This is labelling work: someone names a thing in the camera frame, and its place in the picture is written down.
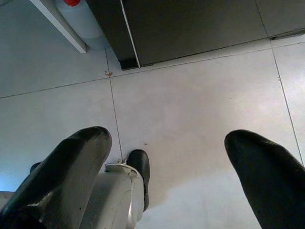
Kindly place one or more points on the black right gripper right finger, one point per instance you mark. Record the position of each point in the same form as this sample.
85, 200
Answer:
274, 186

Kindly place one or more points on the clear bottle with red cap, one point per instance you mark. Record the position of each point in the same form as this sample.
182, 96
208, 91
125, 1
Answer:
78, 23

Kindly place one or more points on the white panel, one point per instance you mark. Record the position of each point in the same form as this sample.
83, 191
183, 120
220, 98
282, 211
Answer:
59, 21

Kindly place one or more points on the dark grey fridge door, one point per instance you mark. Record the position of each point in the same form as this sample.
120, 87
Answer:
190, 23

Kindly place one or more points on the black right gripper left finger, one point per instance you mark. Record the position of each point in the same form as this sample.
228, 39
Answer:
59, 181

